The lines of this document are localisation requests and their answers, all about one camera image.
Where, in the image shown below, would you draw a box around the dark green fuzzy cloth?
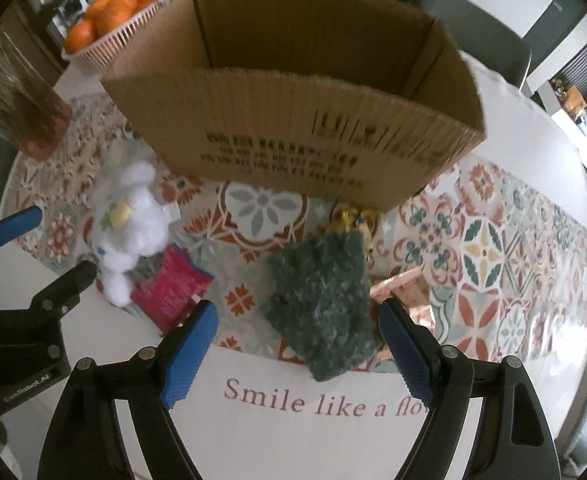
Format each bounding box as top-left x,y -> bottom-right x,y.
261,231 -> 379,382

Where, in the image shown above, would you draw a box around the brown cardboard box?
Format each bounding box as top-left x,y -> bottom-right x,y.
103,0 -> 487,211

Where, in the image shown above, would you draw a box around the dark chair right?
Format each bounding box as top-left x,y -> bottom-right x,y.
411,0 -> 532,90

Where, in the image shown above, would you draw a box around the white plush toy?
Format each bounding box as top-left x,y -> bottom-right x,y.
90,160 -> 181,308

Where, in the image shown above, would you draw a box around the red snack packet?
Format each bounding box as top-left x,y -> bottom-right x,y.
131,244 -> 213,334

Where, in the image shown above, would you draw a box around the white floral tablecloth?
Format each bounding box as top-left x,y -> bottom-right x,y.
1,62 -> 587,479

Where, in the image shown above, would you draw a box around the glass vase dried plants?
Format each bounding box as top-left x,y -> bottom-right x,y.
0,30 -> 72,162

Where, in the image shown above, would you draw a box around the white basket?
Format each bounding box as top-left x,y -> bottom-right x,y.
62,0 -> 170,72

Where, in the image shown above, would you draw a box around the white shoe shelf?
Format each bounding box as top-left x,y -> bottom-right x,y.
43,0 -> 96,36

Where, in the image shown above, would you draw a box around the pink wrapped packet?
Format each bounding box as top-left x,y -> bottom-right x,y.
369,268 -> 435,332

